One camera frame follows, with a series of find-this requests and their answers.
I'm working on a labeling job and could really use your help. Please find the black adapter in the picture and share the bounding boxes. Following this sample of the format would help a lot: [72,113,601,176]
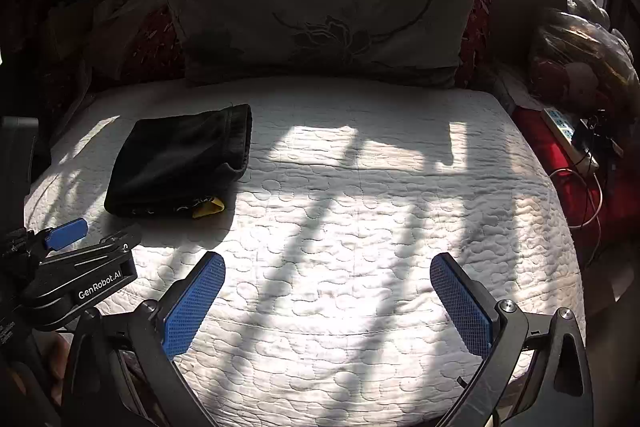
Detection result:
[572,117,623,158]

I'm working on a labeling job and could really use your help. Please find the grey floral pillow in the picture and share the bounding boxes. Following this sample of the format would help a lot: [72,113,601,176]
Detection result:
[160,0,483,88]

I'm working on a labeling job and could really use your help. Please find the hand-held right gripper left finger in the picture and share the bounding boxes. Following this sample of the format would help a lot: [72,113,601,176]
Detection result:
[60,251,226,427]

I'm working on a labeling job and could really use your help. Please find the red cloth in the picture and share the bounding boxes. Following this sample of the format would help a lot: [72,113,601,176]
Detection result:
[512,104,631,268]

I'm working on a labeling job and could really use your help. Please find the white cable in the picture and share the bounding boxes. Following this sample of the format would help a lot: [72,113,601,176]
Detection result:
[550,167,603,229]

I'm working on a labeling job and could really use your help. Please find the white power strip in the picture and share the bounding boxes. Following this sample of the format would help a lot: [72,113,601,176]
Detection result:
[542,107,601,175]

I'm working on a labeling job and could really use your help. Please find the red patterned blanket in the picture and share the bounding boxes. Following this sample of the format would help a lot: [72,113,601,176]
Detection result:
[120,0,493,90]

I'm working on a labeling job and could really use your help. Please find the black pants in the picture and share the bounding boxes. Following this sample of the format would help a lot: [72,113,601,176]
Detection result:
[104,103,253,220]

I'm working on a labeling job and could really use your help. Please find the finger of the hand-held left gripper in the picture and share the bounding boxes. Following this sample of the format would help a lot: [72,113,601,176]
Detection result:
[87,229,143,258]
[42,218,90,253]

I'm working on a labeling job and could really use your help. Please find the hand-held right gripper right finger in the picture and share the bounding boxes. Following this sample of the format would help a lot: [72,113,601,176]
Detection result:
[430,253,593,427]

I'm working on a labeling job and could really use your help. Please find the white quilted bed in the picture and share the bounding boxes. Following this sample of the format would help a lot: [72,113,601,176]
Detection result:
[22,77,586,427]

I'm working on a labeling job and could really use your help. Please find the plastic bag with stuffed toys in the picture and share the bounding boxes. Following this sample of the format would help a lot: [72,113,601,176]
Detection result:
[527,0,640,118]

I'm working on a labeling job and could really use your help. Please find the person's left hand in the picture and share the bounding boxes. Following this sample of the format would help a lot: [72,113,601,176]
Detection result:
[47,337,69,402]

